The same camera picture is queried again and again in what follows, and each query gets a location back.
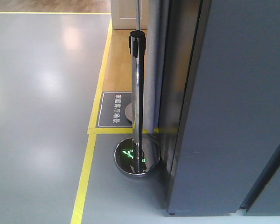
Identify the grey floor sign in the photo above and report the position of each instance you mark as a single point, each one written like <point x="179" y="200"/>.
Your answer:
<point x="111" y="112"/>

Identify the chrome stanchion post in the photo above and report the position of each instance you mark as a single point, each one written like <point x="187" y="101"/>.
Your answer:
<point x="137" y="47"/>
<point x="136" y="156"/>

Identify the white fridge door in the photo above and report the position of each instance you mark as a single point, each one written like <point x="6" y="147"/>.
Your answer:
<point x="224" y="99"/>

